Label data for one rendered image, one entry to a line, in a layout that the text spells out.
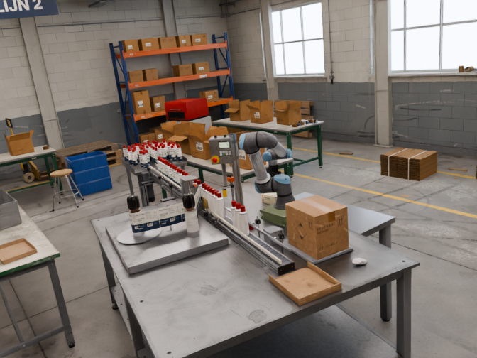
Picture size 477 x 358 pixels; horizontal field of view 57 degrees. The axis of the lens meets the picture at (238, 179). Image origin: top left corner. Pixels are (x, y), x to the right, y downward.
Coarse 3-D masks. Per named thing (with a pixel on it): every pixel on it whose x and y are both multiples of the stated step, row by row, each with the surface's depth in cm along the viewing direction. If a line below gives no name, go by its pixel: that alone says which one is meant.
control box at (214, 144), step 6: (210, 138) 315; (222, 138) 311; (228, 138) 310; (210, 144) 312; (216, 144) 312; (210, 150) 314; (216, 150) 313; (222, 150) 312; (216, 156) 314; (222, 156) 314; (228, 156) 313; (216, 162) 315; (222, 162) 315; (228, 162) 314
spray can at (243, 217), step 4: (240, 208) 286; (244, 208) 285; (240, 212) 286; (244, 212) 285; (240, 216) 286; (244, 216) 285; (240, 220) 288; (244, 220) 286; (244, 224) 286; (244, 228) 287; (248, 228) 290; (244, 232) 288; (248, 232) 290
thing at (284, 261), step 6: (222, 222) 317; (228, 228) 306; (252, 234) 290; (246, 240) 283; (258, 240) 281; (264, 246) 271; (270, 252) 263; (276, 252) 262; (270, 258) 256; (282, 258) 254; (282, 264) 247
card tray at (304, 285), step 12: (312, 264) 245; (288, 276) 242; (300, 276) 241; (312, 276) 239; (324, 276) 236; (288, 288) 230; (300, 288) 229; (312, 288) 228; (324, 288) 220; (336, 288) 223; (300, 300) 214; (312, 300) 218
